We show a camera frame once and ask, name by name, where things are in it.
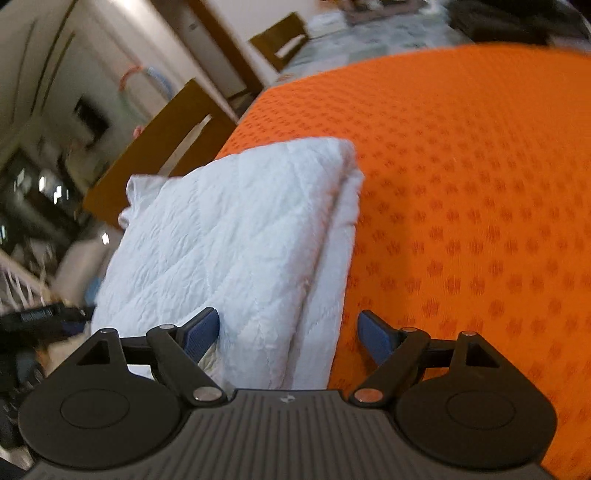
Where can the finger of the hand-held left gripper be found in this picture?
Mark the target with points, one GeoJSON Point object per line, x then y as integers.
{"type": "Point", "coordinates": [37, 318]}

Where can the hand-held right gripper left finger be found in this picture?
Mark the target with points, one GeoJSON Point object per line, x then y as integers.
{"type": "Point", "coordinates": [203, 333]}

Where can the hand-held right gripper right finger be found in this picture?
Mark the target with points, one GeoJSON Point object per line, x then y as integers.
{"type": "Point", "coordinates": [376, 338]}

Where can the white quilted vest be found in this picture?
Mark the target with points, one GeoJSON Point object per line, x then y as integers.
{"type": "Point", "coordinates": [231, 240]}

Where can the white slatted rack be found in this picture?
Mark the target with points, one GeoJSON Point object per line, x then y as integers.
{"type": "Point", "coordinates": [14, 281]}

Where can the wooden chair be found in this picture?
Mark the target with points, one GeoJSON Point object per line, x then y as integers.
{"type": "Point", "coordinates": [263, 44]}
{"type": "Point", "coordinates": [115, 184]}

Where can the orange patterned mat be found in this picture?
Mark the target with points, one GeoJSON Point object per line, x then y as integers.
{"type": "Point", "coordinates": [461, 207]}

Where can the pink toy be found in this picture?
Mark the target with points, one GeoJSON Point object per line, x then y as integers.
{"type": "Point", "coordinates": [138, 132]}

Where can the colourful hula hoop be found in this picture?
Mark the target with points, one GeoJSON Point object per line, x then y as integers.
{"type": "Point", "coordinates": [131, 70]}

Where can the checkered tablecloth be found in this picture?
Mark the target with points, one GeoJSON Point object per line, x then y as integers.
{"type": "Point", "coordinates": [369, 41]}

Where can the pink box with cups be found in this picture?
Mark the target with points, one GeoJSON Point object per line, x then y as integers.
{"type": "Point", "coordinates": [383, 14]}

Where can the black folded garment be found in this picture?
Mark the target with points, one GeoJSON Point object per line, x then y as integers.
{"type": "Point", "coordinates": [498, 23]}

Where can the brown wooden door frame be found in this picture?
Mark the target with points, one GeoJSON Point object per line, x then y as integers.
{"type": "Point", "coordinates": [233, 46]}

